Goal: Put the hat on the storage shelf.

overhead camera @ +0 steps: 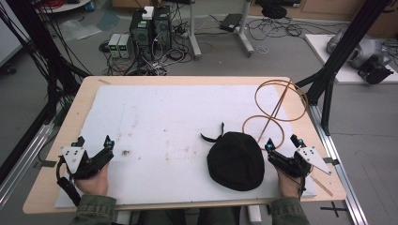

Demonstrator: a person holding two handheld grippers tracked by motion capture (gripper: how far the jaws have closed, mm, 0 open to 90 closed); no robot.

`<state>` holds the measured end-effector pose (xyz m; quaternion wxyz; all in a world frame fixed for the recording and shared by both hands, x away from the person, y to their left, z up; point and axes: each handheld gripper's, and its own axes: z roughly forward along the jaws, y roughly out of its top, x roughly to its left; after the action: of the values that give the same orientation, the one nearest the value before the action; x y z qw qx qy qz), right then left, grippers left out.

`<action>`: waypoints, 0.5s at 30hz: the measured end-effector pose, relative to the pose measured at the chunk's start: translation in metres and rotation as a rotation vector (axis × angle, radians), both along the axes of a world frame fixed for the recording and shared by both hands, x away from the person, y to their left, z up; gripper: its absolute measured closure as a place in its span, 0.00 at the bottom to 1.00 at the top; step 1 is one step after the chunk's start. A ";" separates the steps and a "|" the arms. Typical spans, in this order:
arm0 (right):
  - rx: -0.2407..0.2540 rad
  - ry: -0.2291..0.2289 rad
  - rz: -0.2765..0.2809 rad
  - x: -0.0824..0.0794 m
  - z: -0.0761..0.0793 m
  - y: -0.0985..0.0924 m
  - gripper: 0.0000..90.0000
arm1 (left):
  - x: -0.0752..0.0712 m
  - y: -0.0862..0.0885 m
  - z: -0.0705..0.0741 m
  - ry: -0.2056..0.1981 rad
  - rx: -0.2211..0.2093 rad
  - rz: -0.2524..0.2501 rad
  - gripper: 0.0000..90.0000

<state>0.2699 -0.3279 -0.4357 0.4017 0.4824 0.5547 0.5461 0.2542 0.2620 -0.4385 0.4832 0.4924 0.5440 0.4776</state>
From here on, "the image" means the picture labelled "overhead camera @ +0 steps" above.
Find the thin wooden stick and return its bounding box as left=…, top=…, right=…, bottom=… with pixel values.
left=309, top=173, right=334, bottom=198

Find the flat black box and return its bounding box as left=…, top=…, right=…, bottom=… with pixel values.
left=219, top=13, right=244, bottom=33

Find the black hat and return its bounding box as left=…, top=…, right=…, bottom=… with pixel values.
left=200, top=122, right=266, bottom=192

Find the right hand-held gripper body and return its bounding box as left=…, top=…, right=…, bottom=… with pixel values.
left=276, top=145, right=333, bottom=179

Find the white cabinet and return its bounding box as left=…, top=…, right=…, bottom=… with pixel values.
left=0, top=0, right=31, bottom=68

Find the clear plastic sheet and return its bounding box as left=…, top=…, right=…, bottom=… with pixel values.
left=58, top=18, right=103, bottom=41

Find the person's leg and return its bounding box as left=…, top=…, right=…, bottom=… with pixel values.
left=196, top=205, right=242, bottom=225
left=136, top=207, right=188, bottom=225

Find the white platform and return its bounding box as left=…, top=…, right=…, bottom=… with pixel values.
left=304, top=33, right=398, bottom=85

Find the round black chair base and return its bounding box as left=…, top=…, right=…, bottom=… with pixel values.
left=261, top=5, right=288, bottom=20

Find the black computer tower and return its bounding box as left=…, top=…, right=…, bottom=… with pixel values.
left=129, top=8, right=155, bottom=61
left=152, top=6, right=173, bottom=53

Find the person's right hand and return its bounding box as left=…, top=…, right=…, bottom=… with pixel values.
left=275, top=166, right=303, bottom=199

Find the person's right leg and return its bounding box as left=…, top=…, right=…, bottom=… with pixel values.
left=196, top=205, right=242, bottom=225

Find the tangle of black floor cables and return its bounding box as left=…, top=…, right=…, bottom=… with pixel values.
left=246, top=16, right=343, bottom=42

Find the thin black cable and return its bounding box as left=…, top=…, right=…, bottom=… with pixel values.
left=298, top=168, right=314, bottom=201

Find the black metal frame post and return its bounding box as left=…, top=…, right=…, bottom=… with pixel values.
left=295, top=0, right=392, bottom=136

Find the white table leg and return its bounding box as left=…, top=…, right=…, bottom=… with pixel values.
left=246, top=204, right=264, bottom=225

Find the blue-grey sheet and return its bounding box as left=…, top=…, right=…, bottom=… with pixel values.
left=96, top=10, right=122, bottom=32

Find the white box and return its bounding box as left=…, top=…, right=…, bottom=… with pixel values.
left=142, top=6, right=155, bottom=21

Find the black device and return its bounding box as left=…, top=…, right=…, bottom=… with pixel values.
left=357, top=55, right=395, bottom=85

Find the white foam mat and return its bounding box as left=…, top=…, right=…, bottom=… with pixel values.
left=54, top=84, right=317, bottom=209

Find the wooden ring hat stand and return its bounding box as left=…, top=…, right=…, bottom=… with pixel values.
left=241, top=78, right=310, bottom=152

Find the person's left leg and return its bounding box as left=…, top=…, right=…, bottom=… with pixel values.
left=136, top=207, right=188, bottom=225

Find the tangle of cables at computers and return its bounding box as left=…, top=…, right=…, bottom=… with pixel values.
left=99, top=38, right=193, bottom=77

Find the black frame with cables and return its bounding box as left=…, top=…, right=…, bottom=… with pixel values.
left=0, top=0, right=92, bottom=186

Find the grey power supply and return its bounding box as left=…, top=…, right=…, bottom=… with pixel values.
left=117, top=34, right=132, bottom=60
left=107, top=33, right=122, bottom=59

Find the grey desk leg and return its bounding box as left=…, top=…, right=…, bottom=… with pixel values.
left=236, top=0, right=255, bottom=58
left=187, top=0, right=203, bottom=61

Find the grey robot part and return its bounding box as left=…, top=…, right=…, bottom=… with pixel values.
left=326, top=29, right=392, bottom=70

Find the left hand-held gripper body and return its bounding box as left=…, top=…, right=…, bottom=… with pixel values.
left=60, top=145, right=110, bottom=181

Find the person's left hand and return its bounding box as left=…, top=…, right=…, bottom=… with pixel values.
left=74, top=162, right=110, bottom=197

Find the round white table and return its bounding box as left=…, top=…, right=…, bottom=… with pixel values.
left=34, top=0, right=92, bottom=14

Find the aluminium rail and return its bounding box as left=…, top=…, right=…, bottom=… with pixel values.
left=0, top=121, right=56, bottom=211
left=307, top=104, right=371, bottom=225

